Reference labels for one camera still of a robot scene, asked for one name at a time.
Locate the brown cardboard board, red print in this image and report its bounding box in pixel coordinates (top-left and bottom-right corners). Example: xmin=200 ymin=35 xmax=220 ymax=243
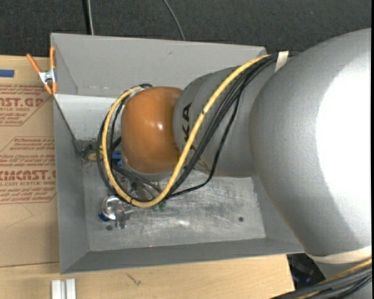
xmin=0 ymin=54 xmax=61 ymax=269

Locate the clear glass thing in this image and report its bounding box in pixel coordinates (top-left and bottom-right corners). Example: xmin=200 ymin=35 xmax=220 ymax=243
xmin=98 ymin=194 xmax=126 ymax=222

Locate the grey metal bin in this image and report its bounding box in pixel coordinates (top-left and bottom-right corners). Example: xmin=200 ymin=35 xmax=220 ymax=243
xmin=49 ymin=32 xmax=307 ymax=275

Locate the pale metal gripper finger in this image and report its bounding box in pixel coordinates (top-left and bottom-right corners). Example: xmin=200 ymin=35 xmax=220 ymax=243
xmin=114 ymin=208 xmax=135 ymax=230

